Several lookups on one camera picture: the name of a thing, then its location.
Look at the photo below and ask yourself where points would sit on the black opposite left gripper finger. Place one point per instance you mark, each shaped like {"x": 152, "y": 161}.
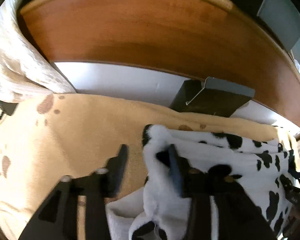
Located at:
{"x": 292, "y": 194}

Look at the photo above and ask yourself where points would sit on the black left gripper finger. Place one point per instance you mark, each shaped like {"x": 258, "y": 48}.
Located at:
{"x": 218, "y": 202}
{"x": 56, "y": 218}

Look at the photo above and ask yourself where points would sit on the white black spotted fleece garment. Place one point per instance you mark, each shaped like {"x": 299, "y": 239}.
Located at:
{"x": 238, "y": 180}

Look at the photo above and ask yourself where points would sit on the tan paw print bedsheet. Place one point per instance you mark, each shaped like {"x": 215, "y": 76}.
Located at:
{"x": 73, "y": 134}

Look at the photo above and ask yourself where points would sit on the black device with white clip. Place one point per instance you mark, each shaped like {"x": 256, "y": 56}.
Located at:
{"x": 8, "y": 108}

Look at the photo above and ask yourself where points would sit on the cream patterned curtain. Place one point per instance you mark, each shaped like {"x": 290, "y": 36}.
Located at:
{"x": 24, "y": 73}

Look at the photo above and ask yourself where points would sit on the orange wooden headboard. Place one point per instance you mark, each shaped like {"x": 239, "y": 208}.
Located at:
{"x": 193, "y": 38}

